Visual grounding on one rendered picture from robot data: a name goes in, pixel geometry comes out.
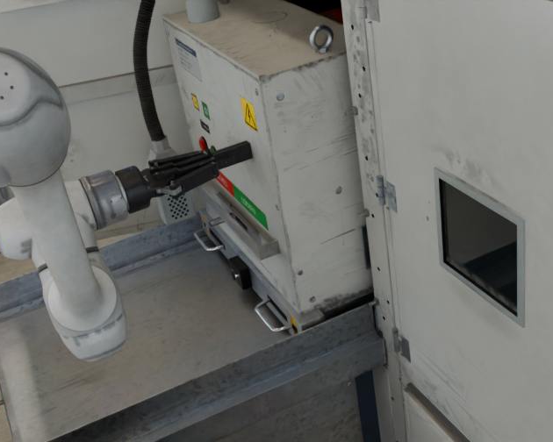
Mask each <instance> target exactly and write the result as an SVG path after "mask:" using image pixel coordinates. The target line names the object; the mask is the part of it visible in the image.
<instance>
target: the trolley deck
mask: <svg viewBox="0 0 553 442"><path fill-rule="evenodd" d="M114 279H115V281H116V283H117V285H118V289H119V292H120V294H121V297H122V300H123V304H124V310H125V314H126V324H127V333H126V341H125V342H124V344H123V345H122V348H121V349H120V350H119V351H118V352H116V353H114V354H112V355H110V356H108V357H106V358H103V359H101V360H96V361H92V362H90V361H86V360H80V359H78V358H77V357H76V356H75V355H74V354H72V353H71V352H70V351H69V349H68V348H67V347H66V345H65V344H64V343H63V341H62V339H61V336H60V334H59V332H57V331H56V329H55V328H54V325H53V322H52V320H51V318H50V316H49V314H48V311H47V307H46V304H45V303H44V304H41V305H40V306H37V307H34V308H32V309H29V310H26V311H23V312H20V313H18V314H16V315H13V316H11V317H7V318H5V319H2V320H0V391H1V394H2V398H3V401H4V407H5V411H6V415H7V418H8V422H9V426H10V429H11V436H12V439H13V442H45V441H47V440H49V439H51V438H54V437H57V436H59V435H61V434H63V433H65V432H67V431H71V430H73V429H75V428H77V427H79V426H82V425H84V424H87V423H89V422H91V421H94V420H96V419H98V418H100V417H103V416H106V415H108V414H110V413H112V412H114V411H116V410H120V409H122V408H125V407H126V406H128V405H131V404H133V403H137V402H138V401H140V400H143V399H145V398H147V397H150V396H152V395H155V394H157V393H160V392H162V391H163V390H166V389H169V388H172V387H174V386H175V385H178V384H180V383H182V382H185V381H188V380H190V379H192V378H194V377H197V376H199V375H201V374H204V373H206V372H209V371H211V370H213V369H215V368H217V367H221V366H223V365H225V364H227V363H229V362H231V361H234V360H237V359H239V358H241V357H243V356H246V355H248V354H250V353H253V352H255V351H258V350H260V349H262V348H264V347H266V346H270V345H272V344H274V343H276V342H278V341H280V340H283V339H286V338H289V337H290V336H292V335H291V334H290V332H289V331H288V330H286V331H281V332H273V331H272V330H271V329H270V328H269V327H268V326H267V325H266V324H265V323H264V322H263V321H262V319H261V318H260V317H259V316H258V314H257V313H256V311H255V306H256V305H257V304H258V303H260V302H262V301H263V300H262V299H261V298H260V297H259V296H258V294H257V293H256V292H255V291H254V289H253V288H252V287H251V288H248V289H244V290H243V289H242V288H241V286H240V285H239V284H238V283H237V282H235V281H234V280H233V277H232V275H231V268H230V264H229V260H228V258H227V257H226V256H225V255H224V254H223V253H222V252H221V251H220V250H216V251H212V252H207V251H206V250H205V249H204V248H203V247H202V246H196V247H194V248H191V249H189V250H187V251H184V252H181V253H178V254H175V255H173V256H170V257H168V258H166V259H163V260H159V261H157V262H154V263H152V264H149V265H146V266H145V267H140V268H138V269H135V270H133V271H131V272H128V273H125V274H122V275H119V276H117V277H114ZM385 363H386V358H385V349H384V339H382V338H380V337H379V336H378V335H377V334H376V333H375V334H373V335H370V336H369V337H367V338H365V339H361V340H359V341H357V342H355V343H353V344H351V345H349V346H345V347H343V348H341V349H339V350H337V351H335V352H332V353H330V354H328V355H325V356H323V357H321V358H319V359H316V360H314V361H312V362H309V363H307V364H305V365H303V366H301V367H298V368H296V369H293V370H291V371H290V372H287V373H285V374H282V375H279V376H278V377H276V378H274V379H271V380H269V381H266V382H264V383H262V384H260V385H258V386H255V387H253V388H251V389H248V390H246V391H244V392H242V393H239V394H238V395H236V396H232V397H230V398H228V399H226V400H224V401H222V402H220V403H216V404H214V405H213V406H210V407H208V408H206V409H204V410H201V411H199V412H197V413H194V414H192V415H190V416H188V417H185V418H183V419H180V420H178V421H176V422H174V423H172V424H169V425H167V426H164V427H162V428H161V429H159V430H156V431H153V432H151V433H148V434H147V435H145V436H143V437H140V438H137V439H135V440H133V441H131V442H215V441H217V440H219V439H221V438H224V437H226V436H228V435H230V434H233V433H235V432H237V431H239V430H241V429H244V428H246V427H248V426H250V425H251V424H255V423H257V422H259V421H261V420H263V419H265V418H267V417H270V416H272V415H275V414H276V413H278V412H280V411H282V410H286V409H288V408H290V407H291V406H293V405H296V404H298V403H301V402H303V401H305V400H307V399H309V398H311V397H313V396H316V395H318V394H320V393H322V392H324V391H327V390H329V389H331V388H333V387H335V386H338V385H340V384H342V383H343V382H345V381H349V380H351V379H353V378H355V377H357V376H359V375H361V374H364V373H366V372H369V371H370V370H372V369H374V368H376V367H380V366H382V365H383V364H385Z"/></svg>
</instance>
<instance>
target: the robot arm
mask: <svg viewBox="0 0 553 442"><path fill-rule="evenodd" d="M70 137H71V124H70V118H69V114H68V108H67V105H66V103H65V101H64V98H63V96H62V94H61V92H60V90H59V88H58V87H57V85H56V84H55V82H54V81H53V79H52V78H51V77H50V75H49V74H48V73H47V72H46V71H45V70H44V69H43V68H42V67H41V66H40V65H39V64H37V63H36V62H35V61H33V60H32V59H30V58H29V57H27V56H25V55H24V54H22V53H19V52H17V51H14V50H12V49H10V48H6V47H2V46H0V188H2V187H4V186H9V187H11V189H12V191H13V193H14V195H15V197H14V198H12V199H11V200H9V201H7V202H6V203H3V204H2V205H0V253H1V254H2V255H3V256H4V257H6V258H10V259H14V260H27V259H30V258H32V261H33V263H34V265H35V267H36V268H37V270H38V273H39V277H40V280H41V283H42V288H43V297H44V301H45V304H46V307H47V311H48V314H49V316H50V318H51V320H52V322H53V325H54V328H55V329H56V331H57V332H59V334H60V336H61V339H62V341H63V343H64V344H65V345H66V347H67V348H68V349H69V351H70V352H71V353H72V354H74V355H75V356H76V357H77V358H78V359H80V360H86V361H90V362H92V361H96V360H101V359H103V358H106V357H108V356H110V355H112V354H114V353H116V352H118V351H119V350H120V349H121V348H122V345H123V344H124V342H125V341H126V333H127V324H126V314H125V310H124V304H123V300H122V297H121V294H120V292H119V288H118V285H117V283H116V281H115V279H114V277H113V275H112V273H111V270H110V269H109V268H108V267H107V266H106V264H105V263H104V260H103V258H102V256H101V254H100V252H99V250H98V247H97V242H96V238H95V233H94V231H97V230H99V229H100V230H101V229H104V228H105V227H107V226H110V225H114V224H116V223H119V222H122V221H125V220H127V218H128V213H127V212H129V213H130V214H132V213H134V212H137V211H139V210H144V209H146V208H148V207H149V206H150V200H151V198H153V197H159V196H164V195H165V194H170V195H171V196H172V199H177V198H179V197H180V196H181V195H183V194H184V193H186V192H188V191H190V190H192V189H194V188H196V187H198V186H200V185H202V184H204V183H206V182H208V181H210V180H212V179H214V178H216V177H218V176H219V170H220V169H222V168H227V167H230V166H232V165H235V164H237V163H240V162H243V161H245V160H250V159H252V158H253V155H252V150H251V145H250V143H249V142H247V141H246V140H245V141H243V142H241V143H238V144H235V145H232V146H228V147H225V148H222V149H219V150H217V151H214V152H211V151H210V149H209V148H206V149H205V151H206V153H204V151H203V150H199V151H196V152H191V153H185V154H180V155H177V156H173V157H168V158H165V159H160V160H150V161H149V162H148V164H149V168H146V169H143V170H142V171H140V170H139V169H138V168H137V167H136V166H130V167H128V168H123V169H120V170H118V171H115V175H114V174H113V172H112V171H111V170H109V169H107V170H105V171H102V172H99V173H96V174H93V175H89V176H86V177H85V176H84V177H82V178H81V179H77V180H74V181H69V182H64V181H63V179H62V176H61V171H60V167H61V165H62V164H63V162H64V161H65V158H66V156H67V152H68V145H69V142H70Z"/></svg>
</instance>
